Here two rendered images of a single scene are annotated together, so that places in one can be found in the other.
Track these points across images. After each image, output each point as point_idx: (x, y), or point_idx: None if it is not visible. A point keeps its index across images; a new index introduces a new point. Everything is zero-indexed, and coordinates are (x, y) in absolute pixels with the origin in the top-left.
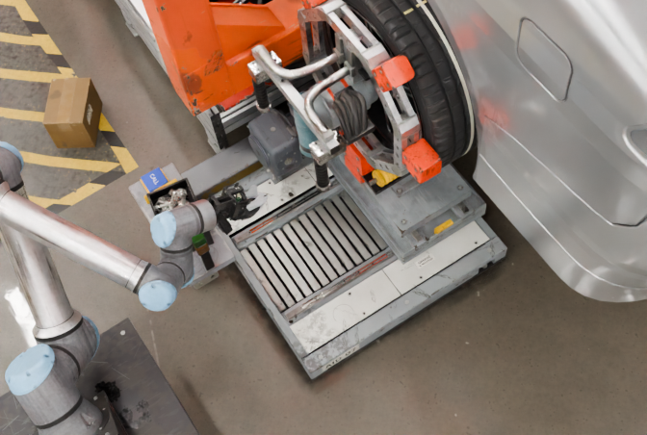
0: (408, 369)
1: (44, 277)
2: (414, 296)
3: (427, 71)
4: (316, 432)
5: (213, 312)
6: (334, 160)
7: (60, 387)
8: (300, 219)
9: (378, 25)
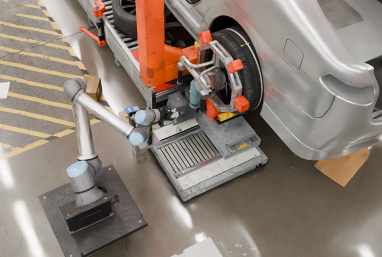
0: (224, 201)
1: (87, 133)
2: (228, 172)
3: (247, 67)
4: (184, 222)
5: (143, 173)
6: (199, 117)
7: (88, 177)
8: (183, 140)
9: (230, 49)
